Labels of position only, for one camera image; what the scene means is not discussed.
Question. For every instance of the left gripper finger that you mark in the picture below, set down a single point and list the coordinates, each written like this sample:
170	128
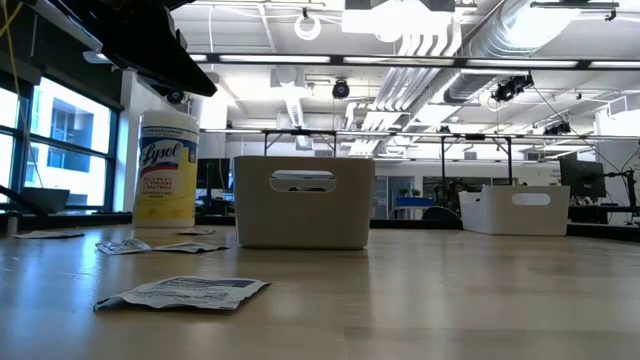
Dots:
185	75

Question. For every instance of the blue alcohol pad packet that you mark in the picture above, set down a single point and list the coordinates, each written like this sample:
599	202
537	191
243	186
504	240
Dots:
190	295
122	246
190	247
50	234
196	232

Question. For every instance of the black ceiling spotlight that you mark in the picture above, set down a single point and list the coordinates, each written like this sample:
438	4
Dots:
176	98
341	90
557	129
507	90

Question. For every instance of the long LED light bar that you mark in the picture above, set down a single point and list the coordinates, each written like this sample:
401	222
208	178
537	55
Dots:
275	59

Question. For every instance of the black computer monitor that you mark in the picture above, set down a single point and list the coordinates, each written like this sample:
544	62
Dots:
212	175
582	177

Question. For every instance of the yellow Lysol wipes canister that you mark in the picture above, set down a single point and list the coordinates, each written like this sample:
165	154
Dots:
165	190

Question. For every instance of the light grey plastic bin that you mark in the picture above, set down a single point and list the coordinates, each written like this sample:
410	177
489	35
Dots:
305	225

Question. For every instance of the blue bench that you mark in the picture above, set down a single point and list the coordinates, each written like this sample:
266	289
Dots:
415	202

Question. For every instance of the white plastic bin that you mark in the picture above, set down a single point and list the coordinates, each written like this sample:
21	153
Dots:
515	220

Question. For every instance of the black metal workstation frame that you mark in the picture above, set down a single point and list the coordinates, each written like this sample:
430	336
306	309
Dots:
300	132

